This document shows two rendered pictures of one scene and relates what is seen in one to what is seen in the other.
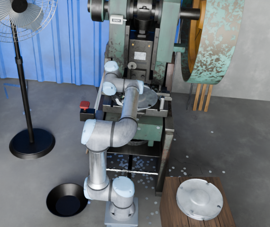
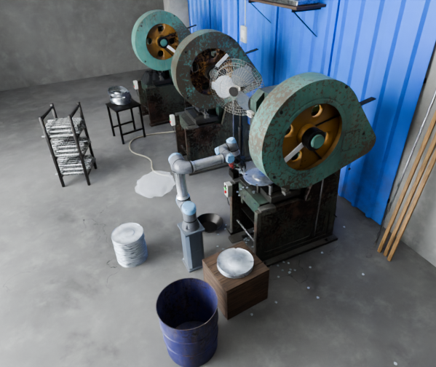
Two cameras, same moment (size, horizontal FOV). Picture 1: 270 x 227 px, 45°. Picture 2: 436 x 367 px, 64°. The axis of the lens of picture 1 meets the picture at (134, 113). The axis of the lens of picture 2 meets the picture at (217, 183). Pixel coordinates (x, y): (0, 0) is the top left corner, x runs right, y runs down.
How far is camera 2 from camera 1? 230 cm
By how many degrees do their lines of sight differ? 53
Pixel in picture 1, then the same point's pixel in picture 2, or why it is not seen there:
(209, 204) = (232, 268)
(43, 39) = not seen: hidden behind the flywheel
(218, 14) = (257, 124)
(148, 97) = (264, 181)
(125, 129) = (180, 164)
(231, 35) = (260, 141)
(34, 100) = not seen: hidden behind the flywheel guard
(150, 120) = (258, 198)
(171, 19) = not seen: hidden behind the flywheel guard
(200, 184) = (247, 258)
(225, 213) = (235, 282)
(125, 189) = (185, 207)
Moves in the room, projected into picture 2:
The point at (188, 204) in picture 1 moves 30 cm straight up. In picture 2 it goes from (223, 257) to (223, 229)
